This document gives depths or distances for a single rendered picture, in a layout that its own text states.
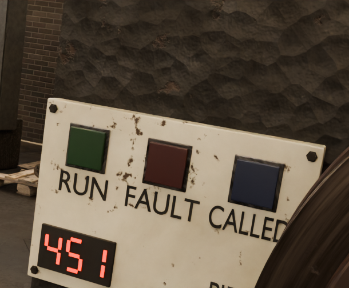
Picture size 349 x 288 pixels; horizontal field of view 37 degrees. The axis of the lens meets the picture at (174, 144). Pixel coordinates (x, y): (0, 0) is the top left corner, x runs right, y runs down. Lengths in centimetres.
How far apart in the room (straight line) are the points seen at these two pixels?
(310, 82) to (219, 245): 16
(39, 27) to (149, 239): 732
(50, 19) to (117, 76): 717
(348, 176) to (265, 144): 15
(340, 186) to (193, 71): 21
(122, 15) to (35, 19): 730
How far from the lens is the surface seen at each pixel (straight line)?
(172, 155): 45
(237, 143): 44
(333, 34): 45
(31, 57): 778
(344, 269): 29
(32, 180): 490
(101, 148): 48
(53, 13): 765
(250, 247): 45
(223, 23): 47
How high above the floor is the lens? 128
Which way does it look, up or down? 8 degrees down
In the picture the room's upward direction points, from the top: 9 degrees clockwise
